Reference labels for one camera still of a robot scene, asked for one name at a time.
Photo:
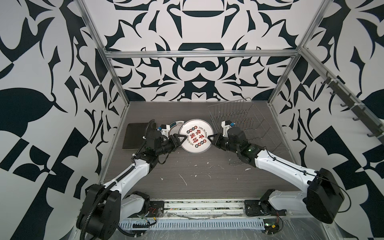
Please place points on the red lettered round plate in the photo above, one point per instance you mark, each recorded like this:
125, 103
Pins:
196, 132

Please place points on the small green circuit board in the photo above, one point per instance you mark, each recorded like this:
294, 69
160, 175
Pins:
272, 227

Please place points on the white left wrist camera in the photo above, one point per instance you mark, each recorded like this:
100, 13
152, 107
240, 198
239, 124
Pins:
165, 130

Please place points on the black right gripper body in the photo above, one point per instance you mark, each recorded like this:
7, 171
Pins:
225, 143

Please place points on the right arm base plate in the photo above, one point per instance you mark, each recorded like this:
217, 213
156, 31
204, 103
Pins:
255, 208

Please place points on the white slotted cable duct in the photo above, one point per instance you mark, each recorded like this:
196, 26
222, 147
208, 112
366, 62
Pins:
199, 224

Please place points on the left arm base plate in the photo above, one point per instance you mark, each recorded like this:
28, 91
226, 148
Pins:
152, 209

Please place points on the wire dish rack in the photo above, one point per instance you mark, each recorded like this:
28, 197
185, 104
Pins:
256, 120

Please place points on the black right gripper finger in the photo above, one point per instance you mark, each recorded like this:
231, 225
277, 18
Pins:
214, 137
216, 143

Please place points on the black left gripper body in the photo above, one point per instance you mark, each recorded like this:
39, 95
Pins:
167, 146

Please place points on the dark square plate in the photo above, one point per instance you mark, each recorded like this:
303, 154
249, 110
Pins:
133, 138

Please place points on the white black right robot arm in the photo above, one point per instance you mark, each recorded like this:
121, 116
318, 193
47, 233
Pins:
318, 194

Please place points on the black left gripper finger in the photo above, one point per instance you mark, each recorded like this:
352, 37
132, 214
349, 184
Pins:
177, 144
177, 138

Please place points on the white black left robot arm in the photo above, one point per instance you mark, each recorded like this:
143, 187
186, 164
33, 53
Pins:
107, 205

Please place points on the grey wall hook rail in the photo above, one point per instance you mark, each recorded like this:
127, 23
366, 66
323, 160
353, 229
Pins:
350, 102

